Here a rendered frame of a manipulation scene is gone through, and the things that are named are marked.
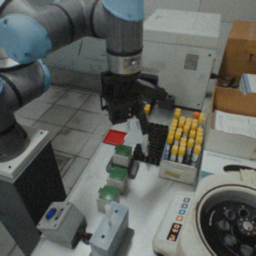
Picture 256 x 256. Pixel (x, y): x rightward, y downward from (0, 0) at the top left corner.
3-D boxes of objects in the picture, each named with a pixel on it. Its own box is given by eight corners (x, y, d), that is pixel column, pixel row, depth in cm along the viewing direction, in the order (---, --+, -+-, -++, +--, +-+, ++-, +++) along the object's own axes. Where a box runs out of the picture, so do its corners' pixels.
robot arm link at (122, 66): (131, 41, 52) (151, 54, 47) (131, 60, 55) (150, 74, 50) (100, 47, 50) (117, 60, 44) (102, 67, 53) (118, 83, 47)
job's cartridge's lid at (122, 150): (117, 144, 69) (117, 143, 69) (132, 147, 68) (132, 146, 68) (112, 153, 66) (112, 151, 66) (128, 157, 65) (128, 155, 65)
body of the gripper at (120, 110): (100, 111, 60) (96, 67, 52) (131, 103, 63) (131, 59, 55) (113, 128, 54) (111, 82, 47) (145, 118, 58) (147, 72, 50)
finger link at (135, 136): (127, 159, 58) (116, 123, 57) (147, 151, 60) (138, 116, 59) (132, 160, 55) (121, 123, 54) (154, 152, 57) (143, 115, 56)
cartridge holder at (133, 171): (112, 158, 75) (111, 150, 73) (139, 164, 73) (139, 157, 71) (106, 170, 71) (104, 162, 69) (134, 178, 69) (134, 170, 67)
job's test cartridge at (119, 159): (118, 158, 73) (117, 143, 69) (132, 162, 72) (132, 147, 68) (113, 167, 70) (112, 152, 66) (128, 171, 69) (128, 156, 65)
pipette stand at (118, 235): (108, 220, 59) (106, 198, 52) (134, 231, 57) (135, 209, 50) (88, 258, 52) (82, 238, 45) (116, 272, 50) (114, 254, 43)
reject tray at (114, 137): (110, 130, 85) (110, 128, 85) (127, 134, 84) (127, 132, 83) (102, 142, 81) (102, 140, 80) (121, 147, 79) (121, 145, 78)
